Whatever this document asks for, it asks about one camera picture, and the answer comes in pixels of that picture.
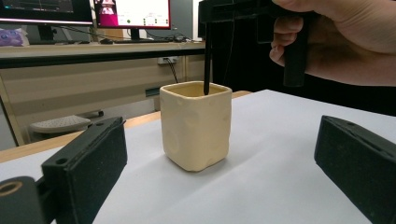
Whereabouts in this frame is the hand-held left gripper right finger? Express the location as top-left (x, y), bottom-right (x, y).
top-left (314, 115), bottom-right (396, 224)

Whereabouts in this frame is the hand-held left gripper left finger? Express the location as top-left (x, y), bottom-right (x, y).
top-left (41, 117), bottom-right (128, 224)

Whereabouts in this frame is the black makeup brush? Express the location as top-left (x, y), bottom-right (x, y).
top-left (203, 22), bottom-right (213, 96)

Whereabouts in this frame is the cream square ceramic cup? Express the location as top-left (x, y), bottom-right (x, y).
top-left (159, 80), bottom-right (233, 173)

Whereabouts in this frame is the grey footrest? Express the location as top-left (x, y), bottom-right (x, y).
top-left (29, 115), bottom-right (92, 135)

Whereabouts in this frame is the white power outlet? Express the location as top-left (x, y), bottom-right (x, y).
top-left (157, 56), bottom-right (180, 65)

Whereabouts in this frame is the black keyboard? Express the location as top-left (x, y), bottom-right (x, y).
top-left (114, 37), bottom-right (174, 44)

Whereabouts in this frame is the monitor with pink picture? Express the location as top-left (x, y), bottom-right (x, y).
top-left (92, 0), bottom-right (172, 40)

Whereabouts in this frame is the wooden office desk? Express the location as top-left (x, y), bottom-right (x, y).
top-left (0, 41), bottom-right (213, 147)

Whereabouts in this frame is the purple plush toy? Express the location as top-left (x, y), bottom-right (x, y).
top-left (0, 27), bottom-right (27, 48)

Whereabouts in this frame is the dark screen monitor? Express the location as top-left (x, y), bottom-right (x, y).
top-left (0, 0), bottom-right (94, 43)

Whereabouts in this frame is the black power cable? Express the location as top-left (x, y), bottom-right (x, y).
top-left (166, 59), bottom-right (180, 84)

